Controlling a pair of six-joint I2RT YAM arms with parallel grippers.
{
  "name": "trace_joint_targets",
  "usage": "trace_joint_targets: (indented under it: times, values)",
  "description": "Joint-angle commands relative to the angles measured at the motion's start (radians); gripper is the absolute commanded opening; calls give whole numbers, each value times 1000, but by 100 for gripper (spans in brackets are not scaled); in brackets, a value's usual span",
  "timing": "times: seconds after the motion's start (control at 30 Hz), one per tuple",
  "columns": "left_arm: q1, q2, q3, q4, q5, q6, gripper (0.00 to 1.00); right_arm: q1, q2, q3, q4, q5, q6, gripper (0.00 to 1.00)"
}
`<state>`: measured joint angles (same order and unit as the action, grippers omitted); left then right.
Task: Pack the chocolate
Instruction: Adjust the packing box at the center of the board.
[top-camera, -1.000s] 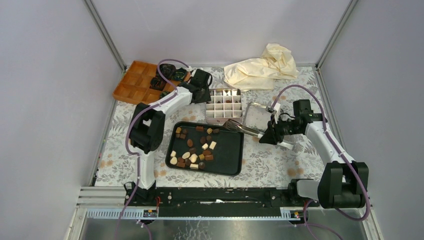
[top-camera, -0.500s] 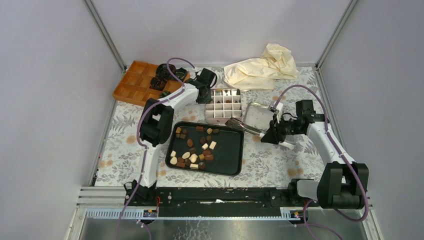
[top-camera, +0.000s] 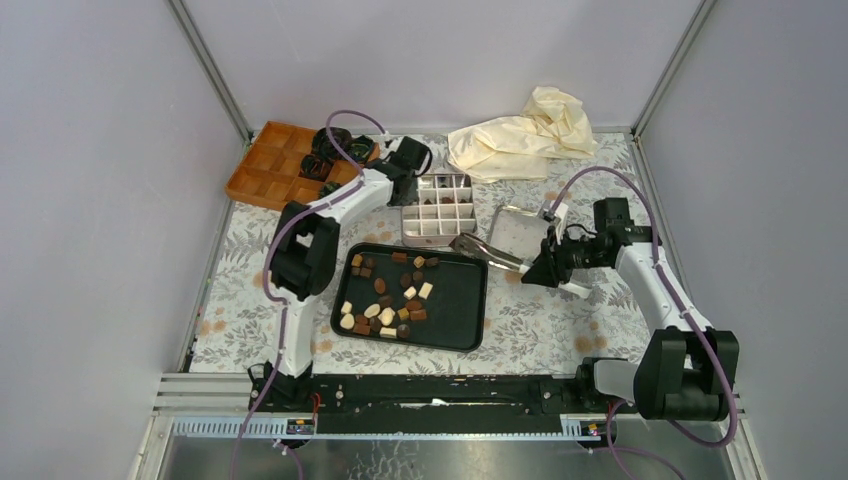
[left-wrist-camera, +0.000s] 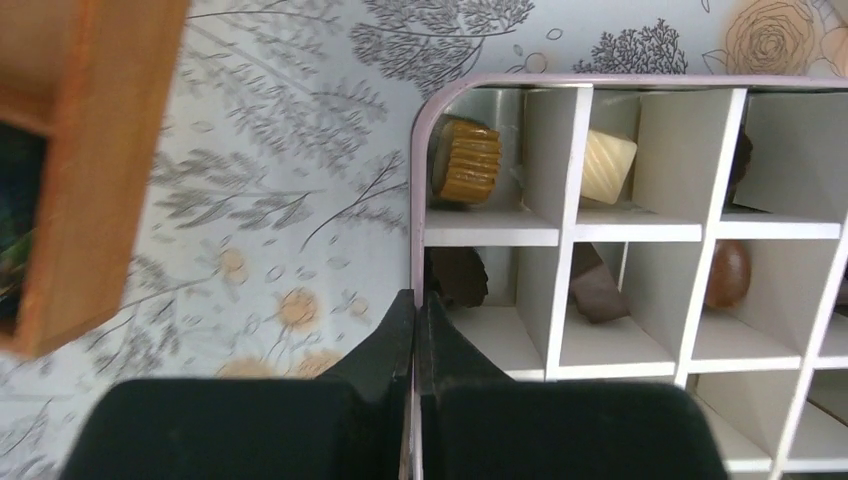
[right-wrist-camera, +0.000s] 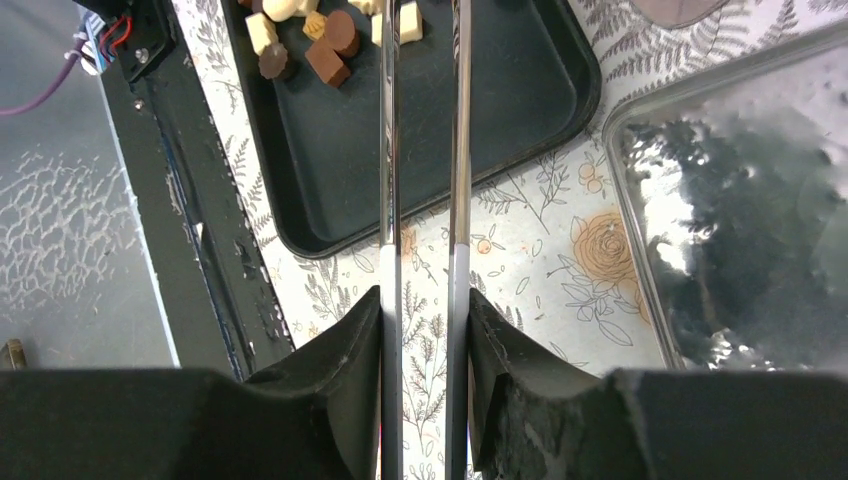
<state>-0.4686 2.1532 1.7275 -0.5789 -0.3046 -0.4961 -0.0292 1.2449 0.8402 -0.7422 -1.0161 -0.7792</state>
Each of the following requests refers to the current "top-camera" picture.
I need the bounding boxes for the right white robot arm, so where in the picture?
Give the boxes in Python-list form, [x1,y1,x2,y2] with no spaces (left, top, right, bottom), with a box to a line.
[522,198,739,421]

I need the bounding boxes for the black plastic tray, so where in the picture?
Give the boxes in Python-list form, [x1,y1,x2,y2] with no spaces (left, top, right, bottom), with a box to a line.
[329,243,488,353]

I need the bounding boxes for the white oval chocolate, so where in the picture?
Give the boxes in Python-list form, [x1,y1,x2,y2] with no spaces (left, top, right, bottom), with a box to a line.
[363,303,382,318]

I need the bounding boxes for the cream cloth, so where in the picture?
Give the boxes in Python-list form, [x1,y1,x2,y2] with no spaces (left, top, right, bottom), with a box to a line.
[447,86,597,183]

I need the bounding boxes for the metal serving tongs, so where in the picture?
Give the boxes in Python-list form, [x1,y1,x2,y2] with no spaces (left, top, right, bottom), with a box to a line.
[450,231,594,299]

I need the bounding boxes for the white chocolate piece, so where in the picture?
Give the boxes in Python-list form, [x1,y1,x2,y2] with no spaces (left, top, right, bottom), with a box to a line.
[418,282,433,299]

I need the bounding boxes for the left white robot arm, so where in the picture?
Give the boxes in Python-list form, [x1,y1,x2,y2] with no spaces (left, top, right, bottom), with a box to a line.
[257,137,433,411]

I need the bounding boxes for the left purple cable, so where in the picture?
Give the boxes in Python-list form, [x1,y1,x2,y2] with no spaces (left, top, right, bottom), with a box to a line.
[228,109,392,480]

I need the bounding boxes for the dark paper cup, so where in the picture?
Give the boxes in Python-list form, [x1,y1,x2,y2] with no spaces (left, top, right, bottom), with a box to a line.
[346,135,377,165]
[299,154,334,182]
[318,182,341,199]
[312,127,353,161]

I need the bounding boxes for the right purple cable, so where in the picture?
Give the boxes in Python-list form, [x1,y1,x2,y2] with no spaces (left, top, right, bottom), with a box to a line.
[546,165,740,480]

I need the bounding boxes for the silver metal tray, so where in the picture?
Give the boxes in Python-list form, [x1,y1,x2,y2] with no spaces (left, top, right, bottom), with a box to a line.
[487,205,548,263]

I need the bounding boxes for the purple cable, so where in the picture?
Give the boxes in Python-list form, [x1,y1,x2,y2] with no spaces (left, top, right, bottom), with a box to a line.
[228,109,392,480]
[546,165,740,480]

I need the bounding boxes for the orange compartment box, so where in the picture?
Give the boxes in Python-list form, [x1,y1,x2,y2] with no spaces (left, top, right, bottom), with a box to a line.
[225,121,380,211]

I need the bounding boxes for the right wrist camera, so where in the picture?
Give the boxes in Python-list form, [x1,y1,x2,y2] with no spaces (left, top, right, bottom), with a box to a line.
[539,201,569,246]

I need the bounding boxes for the floral table mat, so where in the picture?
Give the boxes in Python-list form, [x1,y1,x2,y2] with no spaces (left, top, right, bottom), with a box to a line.
[189,132,650,374]

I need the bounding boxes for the pink grid box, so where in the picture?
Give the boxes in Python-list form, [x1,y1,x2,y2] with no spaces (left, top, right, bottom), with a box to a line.
[401,173,478,248]

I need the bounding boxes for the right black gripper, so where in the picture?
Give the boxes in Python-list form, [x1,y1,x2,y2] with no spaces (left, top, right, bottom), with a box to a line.
[521,225,608,289]

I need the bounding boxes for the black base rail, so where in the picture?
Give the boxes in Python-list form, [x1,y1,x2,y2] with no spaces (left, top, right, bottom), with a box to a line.
[248,374,609,436]

